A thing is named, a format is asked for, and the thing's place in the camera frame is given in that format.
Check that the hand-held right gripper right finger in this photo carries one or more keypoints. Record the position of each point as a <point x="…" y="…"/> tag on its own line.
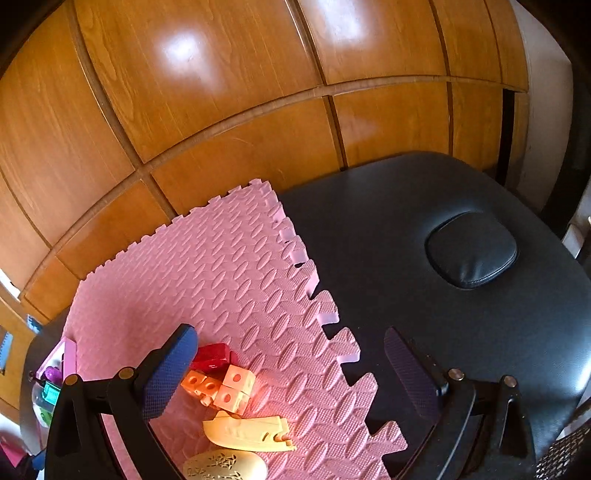
<point x="406" y="364"/>

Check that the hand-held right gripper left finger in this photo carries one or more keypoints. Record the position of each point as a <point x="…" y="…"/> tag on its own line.
<point x="166" y="369"/>

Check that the pink storage box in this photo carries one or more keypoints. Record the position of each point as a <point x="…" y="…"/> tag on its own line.
<point x="68" y="355"/>

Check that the purple plastic toy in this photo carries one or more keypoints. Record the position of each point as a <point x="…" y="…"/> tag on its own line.
<point x="52" y="374"/>

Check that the orange cube block with holes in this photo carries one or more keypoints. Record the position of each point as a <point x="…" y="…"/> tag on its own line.
<point x="201" y="383"/>

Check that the red toy block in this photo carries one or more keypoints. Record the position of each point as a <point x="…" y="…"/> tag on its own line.
<point x="212" y="355"/>

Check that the peach cube block with holes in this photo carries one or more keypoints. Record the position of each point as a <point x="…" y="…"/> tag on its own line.
<point x="235" y="387"/>

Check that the pale orange toy boat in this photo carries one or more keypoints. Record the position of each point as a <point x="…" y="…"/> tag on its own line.
<point x="244" y="431"/>

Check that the cream oval patterned object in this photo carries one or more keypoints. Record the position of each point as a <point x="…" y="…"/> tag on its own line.
<point x="226" y="467"/>

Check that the teal plastic toy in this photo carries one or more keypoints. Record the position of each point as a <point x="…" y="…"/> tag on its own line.
<point x="51" y="395"/>

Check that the black padded face-hole plug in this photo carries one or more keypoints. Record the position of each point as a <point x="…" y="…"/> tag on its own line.
<point x="471" y="251"/>

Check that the pink foam puzzle mat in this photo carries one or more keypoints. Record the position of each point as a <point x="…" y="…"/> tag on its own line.
<point x="240" y="258"/>

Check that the blue notched strip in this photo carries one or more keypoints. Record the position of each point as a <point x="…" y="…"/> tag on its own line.
<point x="33" y="322"/>
<point x="5" y="353"/>

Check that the black padded massage bed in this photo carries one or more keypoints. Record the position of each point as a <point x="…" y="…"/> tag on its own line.
<point x="369" y="221"/>

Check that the wooden side cabinet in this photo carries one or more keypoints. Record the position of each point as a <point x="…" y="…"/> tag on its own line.
<point x="14" y="323"/>

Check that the black mesh chair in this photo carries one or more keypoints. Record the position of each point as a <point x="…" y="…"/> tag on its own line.
<point x="568" y="454"/>

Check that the wooden panelled wardrobe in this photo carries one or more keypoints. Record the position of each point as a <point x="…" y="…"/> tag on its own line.
<point x="207" y="92"/>

